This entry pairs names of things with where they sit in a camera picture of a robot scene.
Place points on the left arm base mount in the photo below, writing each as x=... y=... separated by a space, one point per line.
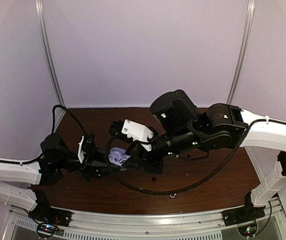
x=50 y=222

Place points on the right aluminium post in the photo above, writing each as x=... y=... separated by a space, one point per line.
x=248 y=25

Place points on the aluminium post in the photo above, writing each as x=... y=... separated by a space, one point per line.
x=47 y=50
x=248 y=25

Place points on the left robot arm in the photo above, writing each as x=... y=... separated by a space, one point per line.
x=46 y=170

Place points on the aluminium front rail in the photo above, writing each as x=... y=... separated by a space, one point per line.
x=209 y=225

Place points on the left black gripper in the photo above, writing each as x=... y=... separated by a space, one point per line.
x=93 y=168

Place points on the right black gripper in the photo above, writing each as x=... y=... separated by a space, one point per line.
x=146 y=162

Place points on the purple earbud charging case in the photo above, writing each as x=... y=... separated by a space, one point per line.
x=116 y=154

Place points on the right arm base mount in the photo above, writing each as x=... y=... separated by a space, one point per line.
x=244 y=218

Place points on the left aluminium post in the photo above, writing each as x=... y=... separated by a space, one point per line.
x=47 y=50

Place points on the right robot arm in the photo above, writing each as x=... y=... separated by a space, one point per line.
x=221 y=126

